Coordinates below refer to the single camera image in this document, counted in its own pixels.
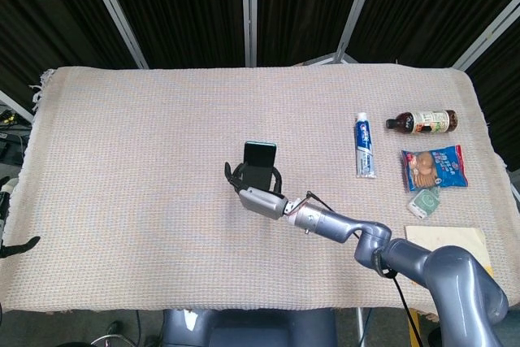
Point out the blue cookie packet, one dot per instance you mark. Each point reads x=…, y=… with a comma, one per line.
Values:
x=434, y=166

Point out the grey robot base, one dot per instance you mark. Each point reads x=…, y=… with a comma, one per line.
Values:
x=248, y=327

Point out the black folding screen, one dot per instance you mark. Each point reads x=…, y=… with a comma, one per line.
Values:
x=260, y=9

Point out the blue white toothpaste tube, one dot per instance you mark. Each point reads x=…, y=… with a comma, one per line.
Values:
x=365, y=145

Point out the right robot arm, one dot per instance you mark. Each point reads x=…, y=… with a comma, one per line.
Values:
x=406, y=257

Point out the black smartphone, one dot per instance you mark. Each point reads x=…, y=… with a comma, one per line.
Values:
x=259, y=166

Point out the beige woven tablecloth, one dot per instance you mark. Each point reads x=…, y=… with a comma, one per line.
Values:
x=162, y=217

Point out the dark sauce bottle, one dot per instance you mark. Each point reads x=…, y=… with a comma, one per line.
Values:
x=424, y=121

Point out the small green white packet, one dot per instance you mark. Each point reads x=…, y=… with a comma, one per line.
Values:
x=423, y=203

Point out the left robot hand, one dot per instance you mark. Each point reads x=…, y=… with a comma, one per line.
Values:
x=12, y=237

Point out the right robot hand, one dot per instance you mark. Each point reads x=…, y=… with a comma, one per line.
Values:
x=257, y=196

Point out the beige yellow notebook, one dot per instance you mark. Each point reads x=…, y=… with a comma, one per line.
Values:
x=438, y=237

